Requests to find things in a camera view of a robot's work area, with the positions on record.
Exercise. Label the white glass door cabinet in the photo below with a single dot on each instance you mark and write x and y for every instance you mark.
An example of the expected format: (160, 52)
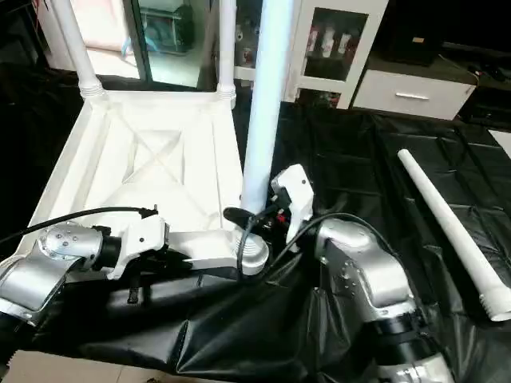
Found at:
(335, 48)

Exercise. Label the black table mat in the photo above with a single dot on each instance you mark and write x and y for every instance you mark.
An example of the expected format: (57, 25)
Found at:
(263, 335)

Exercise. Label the white plastic table top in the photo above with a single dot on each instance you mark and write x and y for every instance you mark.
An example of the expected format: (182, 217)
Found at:
(152, 159)

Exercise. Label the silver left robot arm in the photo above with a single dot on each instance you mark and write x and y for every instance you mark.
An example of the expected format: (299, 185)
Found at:
(40, 267)

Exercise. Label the white plastic table leg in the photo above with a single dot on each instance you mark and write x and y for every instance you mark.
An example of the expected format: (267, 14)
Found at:
(267, 104)
(227, 48)
(455, 231)
(76, 48)

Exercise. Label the teal plastic stool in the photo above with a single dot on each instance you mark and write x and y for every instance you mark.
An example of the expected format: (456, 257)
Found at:
(164, 32)

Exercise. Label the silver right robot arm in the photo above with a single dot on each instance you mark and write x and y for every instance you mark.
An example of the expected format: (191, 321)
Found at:
(367, 279)

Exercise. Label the white drawer unit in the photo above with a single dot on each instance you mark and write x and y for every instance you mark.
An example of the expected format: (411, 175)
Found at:
(415, 92)

